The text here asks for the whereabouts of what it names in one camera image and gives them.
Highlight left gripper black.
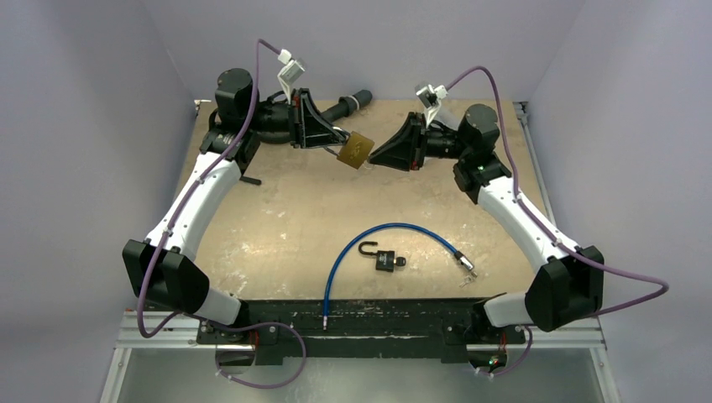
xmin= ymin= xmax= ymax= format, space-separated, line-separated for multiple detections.
xmin=246 ymin=88 xmax=346 ymax=149

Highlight brass padlock silver shackle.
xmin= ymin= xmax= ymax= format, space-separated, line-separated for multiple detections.
xmin=324 ymin=132 xmax=374 ymax=170

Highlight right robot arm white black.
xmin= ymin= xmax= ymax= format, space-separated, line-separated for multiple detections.
xmin=368 ymin=104 xmax=604 ymax=342

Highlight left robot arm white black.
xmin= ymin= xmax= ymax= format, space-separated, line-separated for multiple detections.
xmin=122 ymin=68 xmax=373 ymax=343

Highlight black padlock with key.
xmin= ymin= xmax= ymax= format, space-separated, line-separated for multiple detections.
xmin=358 ymin=241 xmax=407 ymax=273

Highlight clear plastic organizer box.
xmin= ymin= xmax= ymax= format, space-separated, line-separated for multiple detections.
xmin=437 ymin=108 xmax=462 ymax=131

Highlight small silver keys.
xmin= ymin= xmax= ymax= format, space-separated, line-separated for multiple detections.
xmin=459 ymin=273 xmax=478 ymax=288

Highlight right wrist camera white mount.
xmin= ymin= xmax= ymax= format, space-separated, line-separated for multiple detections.
xmin=415 ymin=82 xmax=448 ymax=128

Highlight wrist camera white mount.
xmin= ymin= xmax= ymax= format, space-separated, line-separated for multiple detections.
xmin=415 ymin=82 xmax=448 ymax=128
xmin=277 ymin=49 xmax=306 ymax=98

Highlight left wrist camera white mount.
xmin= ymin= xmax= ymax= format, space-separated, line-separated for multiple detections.
xmin=277 ymin=49 xmax=306 ymax=98

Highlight black handled screwdriver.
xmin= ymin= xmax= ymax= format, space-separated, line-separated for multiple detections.
xmin=239 ymin=176 xmax=262 ymax=186

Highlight blue cable lock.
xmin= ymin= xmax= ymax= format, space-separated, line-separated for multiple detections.
xmin=321 ymin=222 xmax=477 ymax=332

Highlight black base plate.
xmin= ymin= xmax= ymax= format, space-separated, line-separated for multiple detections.
xmin=194 ymin=298 xmax=527 ymax=365

